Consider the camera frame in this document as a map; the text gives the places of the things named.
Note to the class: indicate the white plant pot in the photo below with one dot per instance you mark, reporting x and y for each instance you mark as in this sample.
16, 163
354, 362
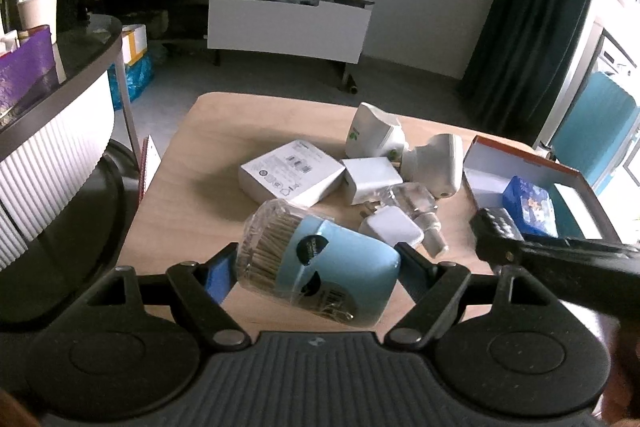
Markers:
37, 9

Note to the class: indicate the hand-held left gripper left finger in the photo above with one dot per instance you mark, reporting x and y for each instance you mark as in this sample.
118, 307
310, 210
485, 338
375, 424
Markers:
220, 277

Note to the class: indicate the blue plastic bag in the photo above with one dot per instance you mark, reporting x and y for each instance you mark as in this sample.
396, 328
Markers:
132, 79

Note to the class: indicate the curved white ribbed counter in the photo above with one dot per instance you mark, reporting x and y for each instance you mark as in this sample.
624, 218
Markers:
55, 142

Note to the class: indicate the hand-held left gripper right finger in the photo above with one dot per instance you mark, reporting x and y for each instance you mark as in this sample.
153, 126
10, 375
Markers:
407, 272

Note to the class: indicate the small white rounded charger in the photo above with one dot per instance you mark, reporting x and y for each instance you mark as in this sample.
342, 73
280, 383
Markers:
390, 227

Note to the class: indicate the clear glass liquid bottle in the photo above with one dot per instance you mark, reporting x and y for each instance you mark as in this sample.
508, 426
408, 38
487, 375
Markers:
412, 204

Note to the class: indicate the black tablet stand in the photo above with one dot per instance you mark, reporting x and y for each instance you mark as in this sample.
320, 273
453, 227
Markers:
72, 14

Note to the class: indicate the purple box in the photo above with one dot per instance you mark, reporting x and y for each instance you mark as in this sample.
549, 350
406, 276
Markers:
25, 67

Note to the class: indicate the white cardboard box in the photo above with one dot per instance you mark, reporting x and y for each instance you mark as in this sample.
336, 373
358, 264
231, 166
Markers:
287, 174

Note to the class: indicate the orange box tray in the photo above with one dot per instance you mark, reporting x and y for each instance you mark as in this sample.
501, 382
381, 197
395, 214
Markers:
487, 162

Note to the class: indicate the red white notebook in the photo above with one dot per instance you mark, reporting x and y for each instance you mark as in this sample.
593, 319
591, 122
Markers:
150, 167

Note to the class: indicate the blue suitcase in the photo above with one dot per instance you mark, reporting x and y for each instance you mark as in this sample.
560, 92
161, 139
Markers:
600, 132

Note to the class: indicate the dark green curtain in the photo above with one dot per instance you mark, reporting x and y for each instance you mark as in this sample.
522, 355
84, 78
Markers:
530, 17

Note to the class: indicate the yellow white carton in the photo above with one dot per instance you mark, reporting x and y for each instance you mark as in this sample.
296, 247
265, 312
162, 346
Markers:
134, 42

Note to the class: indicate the blue tissue packet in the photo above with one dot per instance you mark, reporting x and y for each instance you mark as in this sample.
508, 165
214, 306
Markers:
530, 204

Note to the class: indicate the white plug-in vaporizer device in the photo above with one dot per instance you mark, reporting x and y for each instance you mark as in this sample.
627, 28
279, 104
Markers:
435, 164

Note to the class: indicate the blue cotton swab container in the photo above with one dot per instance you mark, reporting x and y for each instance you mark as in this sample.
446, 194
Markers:
320, 264

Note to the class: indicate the white square power adapter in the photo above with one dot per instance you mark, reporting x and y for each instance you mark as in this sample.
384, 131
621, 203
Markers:
372, 179

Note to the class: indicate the white plug-in device green logo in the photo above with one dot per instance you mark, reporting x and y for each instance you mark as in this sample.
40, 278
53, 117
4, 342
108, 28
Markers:
370, 132

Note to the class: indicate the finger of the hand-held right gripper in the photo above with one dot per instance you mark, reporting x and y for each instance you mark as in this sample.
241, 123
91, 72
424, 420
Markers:
497, 234

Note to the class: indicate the person's right hand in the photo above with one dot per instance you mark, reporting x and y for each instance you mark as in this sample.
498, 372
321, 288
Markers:
625, 372

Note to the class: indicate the white tv cabinet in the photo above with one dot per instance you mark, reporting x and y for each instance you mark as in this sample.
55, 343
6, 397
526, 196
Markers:
285, 24

